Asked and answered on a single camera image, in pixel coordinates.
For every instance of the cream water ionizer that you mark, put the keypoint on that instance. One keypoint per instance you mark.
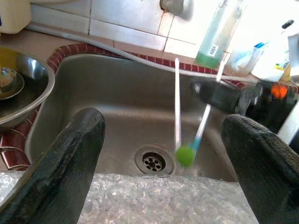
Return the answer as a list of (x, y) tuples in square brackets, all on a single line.
[(14, 16)]

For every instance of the bubble wrap sheet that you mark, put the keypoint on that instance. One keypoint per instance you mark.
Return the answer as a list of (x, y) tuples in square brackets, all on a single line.
[(151, 203)]

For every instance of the steel sink basin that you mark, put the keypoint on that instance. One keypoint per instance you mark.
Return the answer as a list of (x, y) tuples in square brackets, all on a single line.
[(116, 105)]

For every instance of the clear soap bottle blue cap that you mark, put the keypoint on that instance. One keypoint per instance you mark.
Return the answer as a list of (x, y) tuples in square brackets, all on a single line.
[(217, 35)]

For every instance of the white plastic stick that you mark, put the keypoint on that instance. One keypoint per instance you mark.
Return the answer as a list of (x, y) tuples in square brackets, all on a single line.
[(178, 105)]

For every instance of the chrome hanging pipe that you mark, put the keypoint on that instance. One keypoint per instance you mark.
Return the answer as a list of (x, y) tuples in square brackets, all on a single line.
[(177, 7)]

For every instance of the steel bowl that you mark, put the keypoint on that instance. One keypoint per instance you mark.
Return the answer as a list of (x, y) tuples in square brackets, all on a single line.
[(28, 98)]

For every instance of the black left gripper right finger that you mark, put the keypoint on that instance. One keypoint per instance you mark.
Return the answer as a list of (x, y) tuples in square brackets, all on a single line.
[(264, 168)]

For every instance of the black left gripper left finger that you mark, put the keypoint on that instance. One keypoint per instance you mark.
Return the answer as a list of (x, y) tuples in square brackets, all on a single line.
[(53, 168)]

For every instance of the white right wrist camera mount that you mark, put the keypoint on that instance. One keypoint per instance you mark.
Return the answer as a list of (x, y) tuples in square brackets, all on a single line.
[(292, 126)]

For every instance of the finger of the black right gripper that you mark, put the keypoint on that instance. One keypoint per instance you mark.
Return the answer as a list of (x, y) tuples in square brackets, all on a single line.
[(217, 95)]

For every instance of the clear plastic cup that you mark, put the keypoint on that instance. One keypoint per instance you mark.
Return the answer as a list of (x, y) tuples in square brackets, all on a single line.
[(243, 60)]

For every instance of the white detergent bottle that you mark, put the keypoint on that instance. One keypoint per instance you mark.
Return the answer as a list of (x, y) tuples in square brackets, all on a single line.
[(273, 60)]

